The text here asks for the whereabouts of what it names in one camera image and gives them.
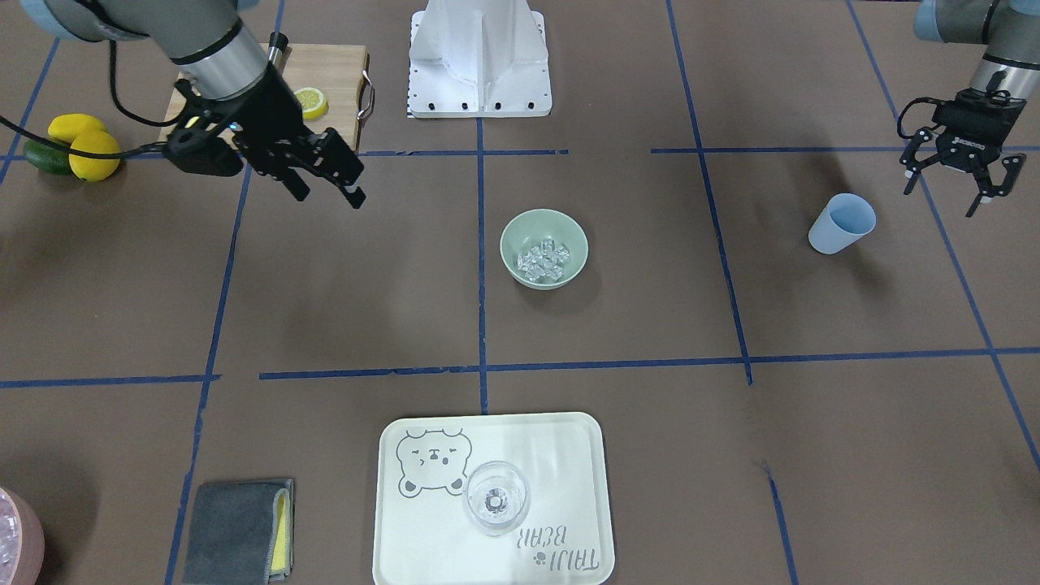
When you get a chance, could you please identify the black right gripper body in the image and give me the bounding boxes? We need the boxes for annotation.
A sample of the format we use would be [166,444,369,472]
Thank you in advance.
[161,63,338,183]

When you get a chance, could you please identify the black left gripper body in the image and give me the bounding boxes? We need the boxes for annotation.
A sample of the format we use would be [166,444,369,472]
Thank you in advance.
[900,90,1026,192]

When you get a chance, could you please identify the light blue plastic cup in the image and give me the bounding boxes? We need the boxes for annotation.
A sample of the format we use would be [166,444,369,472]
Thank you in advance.
[808,193,877,255]

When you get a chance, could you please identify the green ceramic bowl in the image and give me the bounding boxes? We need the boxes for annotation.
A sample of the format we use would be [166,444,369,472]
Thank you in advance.
[499,210,590,290]

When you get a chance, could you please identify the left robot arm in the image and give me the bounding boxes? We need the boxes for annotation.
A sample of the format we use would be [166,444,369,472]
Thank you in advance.
[896,1,1039,218]

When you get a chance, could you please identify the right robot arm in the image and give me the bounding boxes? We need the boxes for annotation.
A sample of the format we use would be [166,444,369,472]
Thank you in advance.
[21,1,366,208]

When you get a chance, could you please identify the ice cubes in green bowl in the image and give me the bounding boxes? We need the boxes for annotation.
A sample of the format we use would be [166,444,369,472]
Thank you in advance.
[515,238,571,284]

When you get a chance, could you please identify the lemon half slice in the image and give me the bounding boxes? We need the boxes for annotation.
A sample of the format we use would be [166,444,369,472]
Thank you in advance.
[293,88,328,121]

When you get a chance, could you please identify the wooden cutting board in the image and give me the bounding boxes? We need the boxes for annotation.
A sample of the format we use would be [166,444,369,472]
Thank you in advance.
[162,43,369,153]

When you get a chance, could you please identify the steel muddler black cap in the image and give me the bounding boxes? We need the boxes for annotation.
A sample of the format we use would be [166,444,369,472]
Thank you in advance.
[267,31,289,73]

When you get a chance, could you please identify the whole yellow lemon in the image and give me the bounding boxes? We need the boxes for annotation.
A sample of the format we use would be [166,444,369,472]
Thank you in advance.
[68,130,122,182]

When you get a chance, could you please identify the green avocado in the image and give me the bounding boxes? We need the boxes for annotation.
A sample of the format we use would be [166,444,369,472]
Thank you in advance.
[23,138,74,176]

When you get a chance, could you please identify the grey and yellow cloth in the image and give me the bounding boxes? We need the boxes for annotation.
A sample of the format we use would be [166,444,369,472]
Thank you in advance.
[182,478,296,584]

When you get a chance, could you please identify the cream bear tray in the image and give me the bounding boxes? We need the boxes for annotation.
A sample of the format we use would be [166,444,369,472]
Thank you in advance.
[372,412,616,584]

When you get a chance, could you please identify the clear wine glass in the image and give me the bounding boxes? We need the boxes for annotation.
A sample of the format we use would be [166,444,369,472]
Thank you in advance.
[463,460,531,537]

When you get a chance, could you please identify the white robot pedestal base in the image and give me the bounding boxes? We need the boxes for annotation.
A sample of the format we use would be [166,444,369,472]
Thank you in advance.
[406,1,553,119]

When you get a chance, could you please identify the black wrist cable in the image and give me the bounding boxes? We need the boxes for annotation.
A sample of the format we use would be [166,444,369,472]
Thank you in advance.
[0,41,188,159]

